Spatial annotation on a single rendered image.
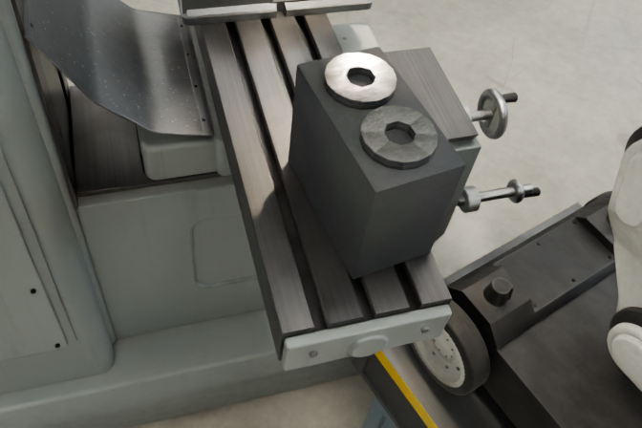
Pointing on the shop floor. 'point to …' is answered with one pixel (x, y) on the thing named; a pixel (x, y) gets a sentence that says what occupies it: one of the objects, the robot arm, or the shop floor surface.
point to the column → (41, 218)
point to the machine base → (170, 377)
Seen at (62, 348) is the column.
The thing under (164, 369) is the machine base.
